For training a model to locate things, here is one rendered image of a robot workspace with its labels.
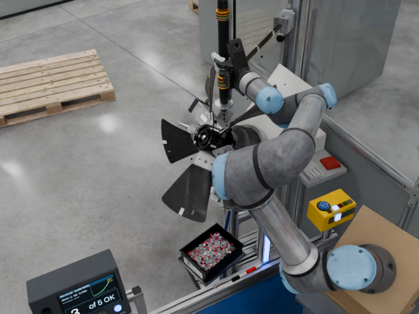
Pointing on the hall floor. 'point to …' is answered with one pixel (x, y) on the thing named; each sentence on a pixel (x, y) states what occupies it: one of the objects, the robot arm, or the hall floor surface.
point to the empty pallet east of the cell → (52, 86)
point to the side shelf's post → (299, 204)
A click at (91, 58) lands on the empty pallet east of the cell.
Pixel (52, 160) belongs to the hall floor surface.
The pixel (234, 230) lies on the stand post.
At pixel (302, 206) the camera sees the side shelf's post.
